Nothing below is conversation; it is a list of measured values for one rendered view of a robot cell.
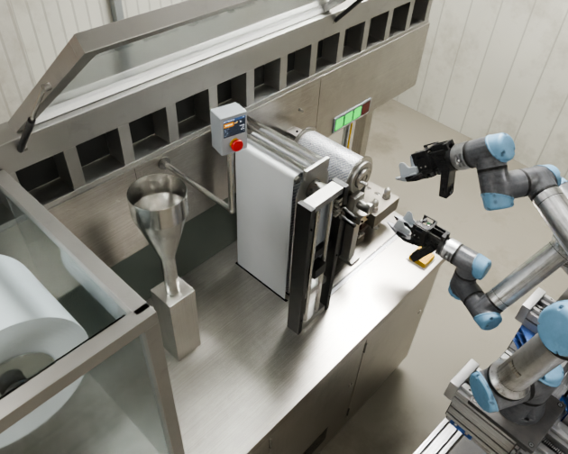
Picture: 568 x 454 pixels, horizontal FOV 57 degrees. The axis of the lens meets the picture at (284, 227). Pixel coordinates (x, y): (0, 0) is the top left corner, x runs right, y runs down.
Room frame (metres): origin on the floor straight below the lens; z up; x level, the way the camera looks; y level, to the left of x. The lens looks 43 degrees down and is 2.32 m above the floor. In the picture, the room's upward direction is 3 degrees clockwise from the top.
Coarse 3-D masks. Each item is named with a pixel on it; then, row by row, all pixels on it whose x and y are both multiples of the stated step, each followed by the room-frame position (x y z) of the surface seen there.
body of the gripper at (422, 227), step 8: (424, 216) 1.34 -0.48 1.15; (416, 224) 1.30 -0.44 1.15; (424, 224) 1.29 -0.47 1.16; (432, 224) 1.30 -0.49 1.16; (416, 232) 1.28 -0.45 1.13; (424, 232) 1.26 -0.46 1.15; (432, 232) 1.28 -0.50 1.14; (440, 232) 1.26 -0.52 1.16; (448, 232) 1.26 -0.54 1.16; (416, 240) 1.27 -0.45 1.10; (424, 240) 1.26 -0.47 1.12; (432, 240) 1.26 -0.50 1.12; (440, 240) 1.24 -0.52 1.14; (440, 248) 1.22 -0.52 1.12
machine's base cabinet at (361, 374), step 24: (408, 312) 1.34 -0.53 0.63; (384, 336) 1.21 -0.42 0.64; (408, 336) 1.42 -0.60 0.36; (360, 360) 1.09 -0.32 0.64; (384, 360) 1.27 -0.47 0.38; (336, 384) 0.98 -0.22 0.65; (360, 384) 1.13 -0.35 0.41; (312, 408) 0.88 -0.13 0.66; (336, 408) 1.01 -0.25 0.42; (288, 432) 0.78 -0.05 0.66; (312, 432) 0.90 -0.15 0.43; (336, 432) 1.06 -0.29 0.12
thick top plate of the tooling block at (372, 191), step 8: (368, 192) 1.61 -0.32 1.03; (376, 192) 1.61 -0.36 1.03; (368, 200) 1.56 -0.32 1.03; (384, 200) 1.56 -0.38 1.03; (392, 200) 1.57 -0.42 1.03; (384, 208) 1.51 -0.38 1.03; (392, 208) 1.56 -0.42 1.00; (368, 216) 1.49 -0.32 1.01; (376, 216) 1.47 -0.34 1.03; (384, 216) 1.52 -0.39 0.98; (368, 224) 1.48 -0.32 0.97; (376, 224) 1.48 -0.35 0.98
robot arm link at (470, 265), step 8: (464, 248) 1.20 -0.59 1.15; (456, 256) 1.18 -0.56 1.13; (464, 256) 1.18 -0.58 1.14; (472, 256) 1.17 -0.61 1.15; (480, 256) 1.17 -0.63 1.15; (456, 264) 1.17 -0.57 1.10; (464, 264) 1.16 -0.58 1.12; (472, 264) 1.15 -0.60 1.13; (480, 264) 1.14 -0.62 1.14; (488, 264) 1.15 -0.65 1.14; (456, 272) 1.17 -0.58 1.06; (464, 272) 1.15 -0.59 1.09; (472, 272) 1.13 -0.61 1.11; (480, 272) 1.12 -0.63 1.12
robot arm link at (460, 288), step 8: (456, 280) 1.16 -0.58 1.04; (464, 280) 1.14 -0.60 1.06; (472, 280) 1.14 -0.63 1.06; (448, 288) 1.18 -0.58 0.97; (456, 288) 1.15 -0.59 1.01; (464, 288) 1.13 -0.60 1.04; (472, 288) 1.12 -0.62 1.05; (480, 288) 1.13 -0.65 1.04; (456, 296) 1.14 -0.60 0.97; (464, 296) 1.10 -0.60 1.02
